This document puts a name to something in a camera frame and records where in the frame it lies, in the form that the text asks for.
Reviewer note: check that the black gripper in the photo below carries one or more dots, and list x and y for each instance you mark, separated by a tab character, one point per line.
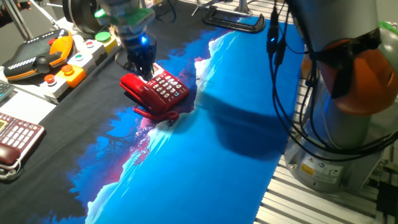
140	46

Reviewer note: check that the red telephone handset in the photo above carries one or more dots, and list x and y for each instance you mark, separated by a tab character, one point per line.
140	91

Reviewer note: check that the red telephone base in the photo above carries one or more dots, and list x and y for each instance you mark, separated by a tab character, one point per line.
169	88

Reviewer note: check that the maroon desk telephone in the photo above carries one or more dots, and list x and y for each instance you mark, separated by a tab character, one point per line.
18	140

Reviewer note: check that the yellow box big green button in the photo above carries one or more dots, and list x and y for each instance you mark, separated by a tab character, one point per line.
107	42

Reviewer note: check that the white box small red button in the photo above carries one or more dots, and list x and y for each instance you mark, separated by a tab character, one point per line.
93	48

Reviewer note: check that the white box green button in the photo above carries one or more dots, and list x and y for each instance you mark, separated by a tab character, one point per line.
82	62

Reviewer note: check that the orange box orange button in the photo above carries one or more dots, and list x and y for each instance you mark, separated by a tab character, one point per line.
73	77

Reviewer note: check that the black filament spool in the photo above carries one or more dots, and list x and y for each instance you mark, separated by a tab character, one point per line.
81	15

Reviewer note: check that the white box red mushroom button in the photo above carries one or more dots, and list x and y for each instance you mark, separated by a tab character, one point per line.
54	88

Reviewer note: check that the black C-clamp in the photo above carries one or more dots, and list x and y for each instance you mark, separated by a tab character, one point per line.
236	25

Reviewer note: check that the black and orange teach pendant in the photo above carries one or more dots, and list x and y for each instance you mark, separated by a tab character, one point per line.
34	56

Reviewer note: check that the thin white stand leg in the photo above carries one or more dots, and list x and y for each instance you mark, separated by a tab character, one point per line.
46	14

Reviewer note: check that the blue and black printed cloth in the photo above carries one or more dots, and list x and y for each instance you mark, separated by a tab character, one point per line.
202	171

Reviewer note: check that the white paper sheet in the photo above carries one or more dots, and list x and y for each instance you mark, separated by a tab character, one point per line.
28	107

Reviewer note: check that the thick grey stand leg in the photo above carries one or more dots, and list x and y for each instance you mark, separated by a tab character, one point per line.
17	18

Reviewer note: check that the black computer keyboard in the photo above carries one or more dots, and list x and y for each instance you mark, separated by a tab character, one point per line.
4	90

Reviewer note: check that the person in dark clothes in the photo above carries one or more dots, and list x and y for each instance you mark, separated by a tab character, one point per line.
6	14

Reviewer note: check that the large open cardboard box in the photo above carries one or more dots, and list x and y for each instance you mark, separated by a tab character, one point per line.
306	67

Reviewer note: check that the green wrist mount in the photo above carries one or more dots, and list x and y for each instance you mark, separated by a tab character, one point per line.
138	15

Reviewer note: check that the metal frame pole with clamp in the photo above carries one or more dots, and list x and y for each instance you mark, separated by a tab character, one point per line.
243	6

